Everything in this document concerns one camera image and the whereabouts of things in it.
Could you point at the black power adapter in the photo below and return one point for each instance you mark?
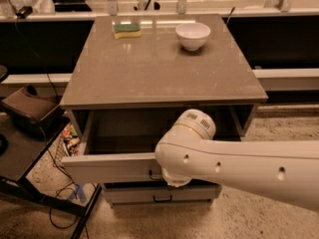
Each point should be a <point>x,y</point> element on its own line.
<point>24,12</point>

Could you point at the black side cart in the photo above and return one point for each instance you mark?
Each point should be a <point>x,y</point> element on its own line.
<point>20,151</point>

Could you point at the wire basket with snacks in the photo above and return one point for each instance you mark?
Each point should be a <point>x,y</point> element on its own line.
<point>67,146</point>

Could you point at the grey drawer cabinet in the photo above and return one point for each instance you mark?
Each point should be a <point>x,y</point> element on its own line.
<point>153,71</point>

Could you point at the grey bottom drawer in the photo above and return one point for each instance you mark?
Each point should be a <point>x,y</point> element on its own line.
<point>158,192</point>

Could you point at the green yellow sponge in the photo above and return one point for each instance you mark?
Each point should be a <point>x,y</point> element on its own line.
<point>131,30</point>

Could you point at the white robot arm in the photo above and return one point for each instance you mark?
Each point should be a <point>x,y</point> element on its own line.
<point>287,171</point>

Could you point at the grey drawer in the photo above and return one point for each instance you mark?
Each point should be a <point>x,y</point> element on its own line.
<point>118,145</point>
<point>158,192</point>

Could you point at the white bowl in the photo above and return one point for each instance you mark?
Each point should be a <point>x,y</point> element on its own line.
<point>192,36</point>

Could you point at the grey top drawer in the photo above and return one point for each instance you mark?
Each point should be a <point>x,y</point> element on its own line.
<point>118,145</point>

